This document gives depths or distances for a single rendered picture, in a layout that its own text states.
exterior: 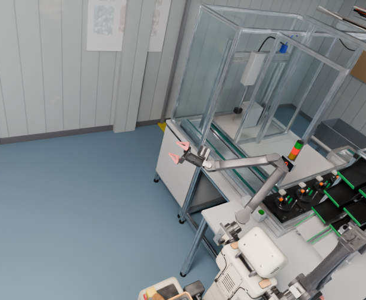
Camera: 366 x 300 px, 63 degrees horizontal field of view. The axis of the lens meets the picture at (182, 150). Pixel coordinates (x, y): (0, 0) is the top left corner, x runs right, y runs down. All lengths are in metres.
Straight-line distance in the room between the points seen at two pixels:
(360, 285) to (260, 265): 1.08
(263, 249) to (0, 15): 2.91
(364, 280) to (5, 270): 2.68
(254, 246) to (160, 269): 1.49
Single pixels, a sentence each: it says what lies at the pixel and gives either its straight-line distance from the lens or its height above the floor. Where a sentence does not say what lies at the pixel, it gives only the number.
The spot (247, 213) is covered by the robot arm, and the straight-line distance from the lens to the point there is 1.72.
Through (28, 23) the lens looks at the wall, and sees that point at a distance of 3.40.
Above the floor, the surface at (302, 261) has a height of 0.86.
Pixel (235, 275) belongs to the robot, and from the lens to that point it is 1.62.
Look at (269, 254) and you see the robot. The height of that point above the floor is 1.37.
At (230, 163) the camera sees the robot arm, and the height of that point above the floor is 1.43.
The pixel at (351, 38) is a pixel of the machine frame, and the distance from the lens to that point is 2.60.
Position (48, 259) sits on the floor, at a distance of 2.93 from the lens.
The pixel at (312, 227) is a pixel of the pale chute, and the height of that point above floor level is 1.06.
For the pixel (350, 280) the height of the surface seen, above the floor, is 0.86.
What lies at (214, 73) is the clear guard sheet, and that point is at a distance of 2.45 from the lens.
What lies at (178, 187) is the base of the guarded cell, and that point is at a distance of 3.11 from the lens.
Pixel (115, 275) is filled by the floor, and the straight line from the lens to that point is 2.84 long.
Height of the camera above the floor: 2.49
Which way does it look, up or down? 37 degrees down
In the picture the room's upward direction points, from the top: 16 degrees clockwise
